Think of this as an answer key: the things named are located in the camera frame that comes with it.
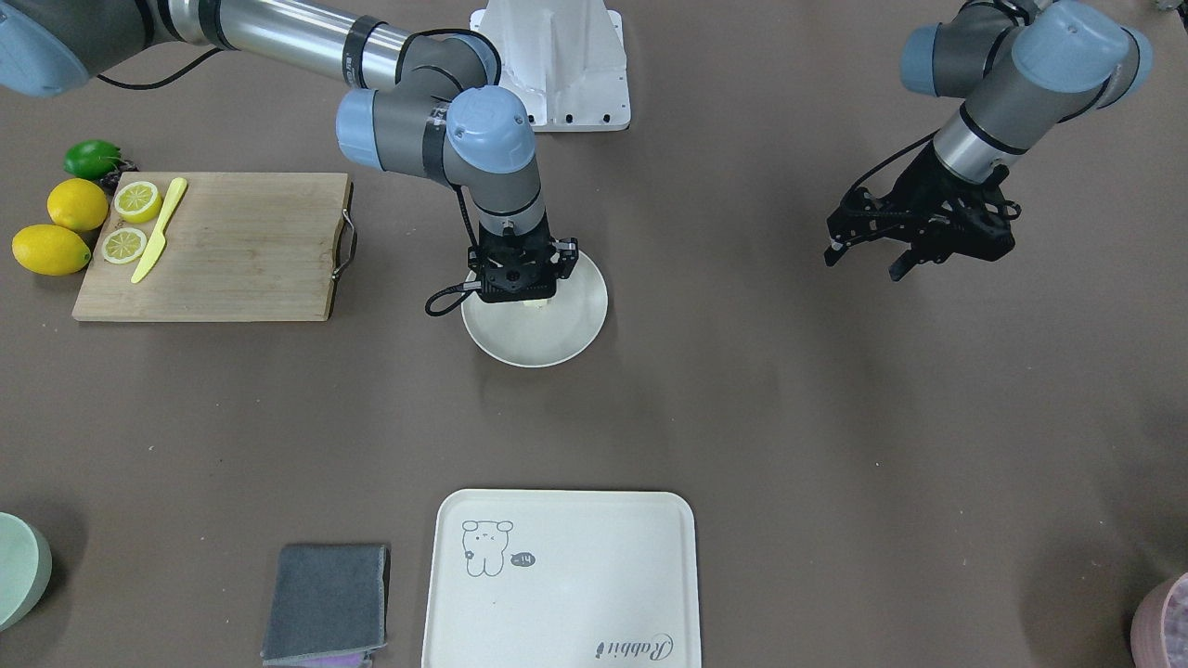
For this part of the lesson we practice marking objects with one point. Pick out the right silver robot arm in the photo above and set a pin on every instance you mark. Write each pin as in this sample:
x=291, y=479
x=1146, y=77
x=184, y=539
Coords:
x=426, y=104

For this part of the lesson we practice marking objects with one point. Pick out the cream round plate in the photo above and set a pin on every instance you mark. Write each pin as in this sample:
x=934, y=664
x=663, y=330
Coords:
x=531, y=338

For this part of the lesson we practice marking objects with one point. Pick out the yellow lemon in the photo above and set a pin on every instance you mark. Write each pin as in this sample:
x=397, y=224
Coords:
x=50, y=250
x=77, y=204

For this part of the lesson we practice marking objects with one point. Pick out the green lime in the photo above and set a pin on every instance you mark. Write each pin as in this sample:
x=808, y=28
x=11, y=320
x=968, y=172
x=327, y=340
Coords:
x=92, y=159

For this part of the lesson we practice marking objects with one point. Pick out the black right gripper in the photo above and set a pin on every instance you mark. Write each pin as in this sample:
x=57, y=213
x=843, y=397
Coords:
x=565, y=261

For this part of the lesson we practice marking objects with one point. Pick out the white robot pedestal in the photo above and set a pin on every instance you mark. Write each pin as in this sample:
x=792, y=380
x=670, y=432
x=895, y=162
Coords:
x=566, y=61

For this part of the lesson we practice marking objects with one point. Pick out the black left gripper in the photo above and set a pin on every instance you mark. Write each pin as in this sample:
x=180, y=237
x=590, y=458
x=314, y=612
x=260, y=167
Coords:
x=914, y=193

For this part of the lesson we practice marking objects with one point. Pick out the cream rabbit tray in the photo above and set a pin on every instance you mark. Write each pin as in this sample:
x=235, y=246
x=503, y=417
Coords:
x=552, y=578

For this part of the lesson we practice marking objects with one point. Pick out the pink ice bowl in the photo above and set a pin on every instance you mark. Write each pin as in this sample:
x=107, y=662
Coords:
x=1158, y=632

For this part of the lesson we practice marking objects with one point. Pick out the bamboo cutting board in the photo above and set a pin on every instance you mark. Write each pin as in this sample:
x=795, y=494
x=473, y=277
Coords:
x=241, y=247

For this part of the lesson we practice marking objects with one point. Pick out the mint green bowl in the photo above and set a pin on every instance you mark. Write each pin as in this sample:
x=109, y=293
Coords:
x=26, y=566

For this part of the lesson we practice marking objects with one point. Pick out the lemon slice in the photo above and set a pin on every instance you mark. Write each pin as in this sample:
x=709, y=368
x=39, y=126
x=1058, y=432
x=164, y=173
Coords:
x=138, y=202
x=123, y=245

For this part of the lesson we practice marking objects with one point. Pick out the yellow plastic knife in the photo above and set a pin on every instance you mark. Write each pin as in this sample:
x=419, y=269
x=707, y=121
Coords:
x=157, y=242

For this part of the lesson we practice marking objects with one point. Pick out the folded grey cloth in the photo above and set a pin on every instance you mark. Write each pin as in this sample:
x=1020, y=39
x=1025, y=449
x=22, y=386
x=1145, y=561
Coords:
x=328, y=605

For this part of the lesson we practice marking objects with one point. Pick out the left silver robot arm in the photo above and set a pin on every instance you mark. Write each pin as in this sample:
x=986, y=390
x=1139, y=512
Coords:
x=1018, y=68

